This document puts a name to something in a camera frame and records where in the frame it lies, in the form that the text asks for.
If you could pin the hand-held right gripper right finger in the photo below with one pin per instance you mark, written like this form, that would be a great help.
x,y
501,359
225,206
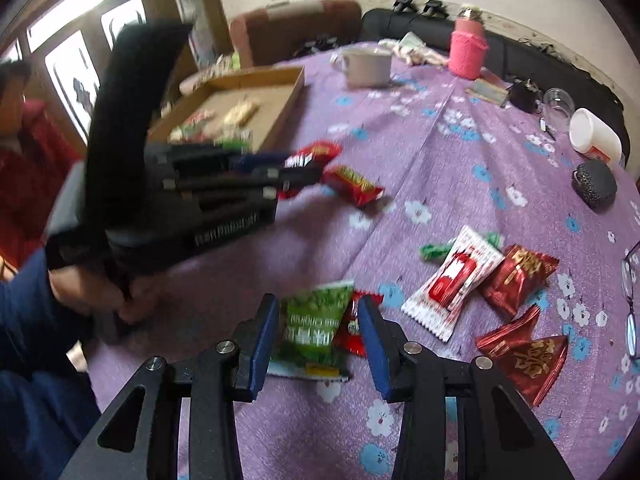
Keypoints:
x,y
372,350

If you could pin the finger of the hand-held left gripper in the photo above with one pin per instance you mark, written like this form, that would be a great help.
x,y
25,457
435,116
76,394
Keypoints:
x,y
255,161
290,177

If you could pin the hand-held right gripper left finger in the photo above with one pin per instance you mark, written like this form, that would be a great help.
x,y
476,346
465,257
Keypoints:
x,y
262,355

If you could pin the plain red snack packet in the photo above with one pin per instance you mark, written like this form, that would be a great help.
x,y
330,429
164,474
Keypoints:
x,y
350,332

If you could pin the red snack packet with figure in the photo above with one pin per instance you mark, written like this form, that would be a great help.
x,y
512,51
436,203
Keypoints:
x,y
317,152

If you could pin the clear yellow cake packet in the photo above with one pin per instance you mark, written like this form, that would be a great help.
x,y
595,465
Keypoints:
x,y
241,112

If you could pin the green pea snack packet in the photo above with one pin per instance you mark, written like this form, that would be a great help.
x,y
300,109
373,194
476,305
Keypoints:
x,y
235,141
312,330

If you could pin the shallow cardboard box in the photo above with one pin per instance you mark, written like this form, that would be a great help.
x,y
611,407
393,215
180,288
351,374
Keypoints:
x,y
260,100

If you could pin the pale green snack packet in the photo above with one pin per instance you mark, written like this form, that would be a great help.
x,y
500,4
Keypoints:
x,y
197,125

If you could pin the dark red gold-print packet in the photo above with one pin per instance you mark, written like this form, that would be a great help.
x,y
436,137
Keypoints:
x,y
525,360
517,280

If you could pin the person's left forearm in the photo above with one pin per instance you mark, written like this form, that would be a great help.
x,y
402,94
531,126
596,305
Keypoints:
x,y
35,360

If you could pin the person's left hand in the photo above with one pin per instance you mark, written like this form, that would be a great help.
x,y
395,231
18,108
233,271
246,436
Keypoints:
x,y
100,292

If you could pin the red snack packet yellow label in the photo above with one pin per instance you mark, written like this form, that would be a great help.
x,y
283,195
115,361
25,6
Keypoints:
x,y
352,185

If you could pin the floral patterned bag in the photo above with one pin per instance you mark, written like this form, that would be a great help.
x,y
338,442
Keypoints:
x,y
200,82

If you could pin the wooden door with patterned glass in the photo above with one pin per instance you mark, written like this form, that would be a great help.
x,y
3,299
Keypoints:
x,y
60,65

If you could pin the white and red snack packet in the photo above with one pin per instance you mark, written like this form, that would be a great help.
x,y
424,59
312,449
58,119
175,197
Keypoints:
x,y
450,282

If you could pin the purple floral tablecloth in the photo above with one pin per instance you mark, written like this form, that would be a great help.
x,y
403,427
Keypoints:
x,y
400,135

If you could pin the white mug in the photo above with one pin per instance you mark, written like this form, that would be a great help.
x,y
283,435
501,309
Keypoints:
x,y
367,67

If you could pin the brown armchair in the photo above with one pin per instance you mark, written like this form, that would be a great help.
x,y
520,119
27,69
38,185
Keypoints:
x,y
290,20

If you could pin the black clamp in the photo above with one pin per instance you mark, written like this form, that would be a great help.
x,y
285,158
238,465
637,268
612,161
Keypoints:
x,y
434,7
404,4

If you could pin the bottle with pink knit sleeve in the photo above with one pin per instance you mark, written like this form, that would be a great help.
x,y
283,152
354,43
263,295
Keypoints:
x,y
466,52

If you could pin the small black pouch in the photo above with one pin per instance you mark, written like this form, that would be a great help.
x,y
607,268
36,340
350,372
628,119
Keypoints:
x,y
522,97

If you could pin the black sofa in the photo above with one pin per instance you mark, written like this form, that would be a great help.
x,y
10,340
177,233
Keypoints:
x,y
525,60

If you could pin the eyeglasses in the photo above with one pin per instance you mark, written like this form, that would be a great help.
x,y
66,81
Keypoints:
x,y
627,280

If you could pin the black glasses case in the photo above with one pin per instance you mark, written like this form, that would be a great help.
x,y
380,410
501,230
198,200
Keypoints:
x,y
594,182

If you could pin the clear glass jar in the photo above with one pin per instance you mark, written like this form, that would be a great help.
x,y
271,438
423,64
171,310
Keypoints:
x,y
559,105

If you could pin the white plastic jar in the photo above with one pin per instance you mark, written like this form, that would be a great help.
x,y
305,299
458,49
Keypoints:
x,y
592,135

